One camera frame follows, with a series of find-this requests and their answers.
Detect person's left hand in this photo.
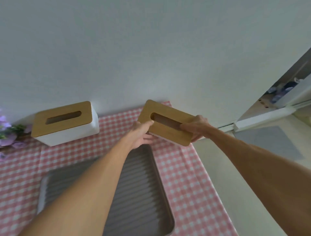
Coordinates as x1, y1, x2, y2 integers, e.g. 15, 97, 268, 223
128, 120, 156, 150

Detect person's right hand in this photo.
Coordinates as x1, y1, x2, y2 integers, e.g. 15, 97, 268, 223
180, 115, 212, 143

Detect tissue box with wooden lid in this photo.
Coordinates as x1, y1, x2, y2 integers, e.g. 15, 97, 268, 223
31, 101, 100, 147
137, 99, 198, 147

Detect person's left forearm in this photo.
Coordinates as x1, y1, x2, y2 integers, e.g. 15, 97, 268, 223
18, 134, 136, 236

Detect person's right forearm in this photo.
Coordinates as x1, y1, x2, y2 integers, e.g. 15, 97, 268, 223
203, 125, 311, 236

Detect pink checkered tablecloth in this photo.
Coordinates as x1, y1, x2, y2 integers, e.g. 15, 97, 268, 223
0, 101, 240, 236

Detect grey ribbed tray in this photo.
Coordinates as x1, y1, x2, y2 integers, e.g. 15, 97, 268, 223
36, 143, 176, 236

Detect grey floor mat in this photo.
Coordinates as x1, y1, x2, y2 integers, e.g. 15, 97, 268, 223
234, 125, 305, 161

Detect purple artificial flowers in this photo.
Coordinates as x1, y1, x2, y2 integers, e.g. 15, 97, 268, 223
0, 109, 32, 159

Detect white door frame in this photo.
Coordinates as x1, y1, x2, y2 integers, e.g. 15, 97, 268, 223
217, 47, 311, 133

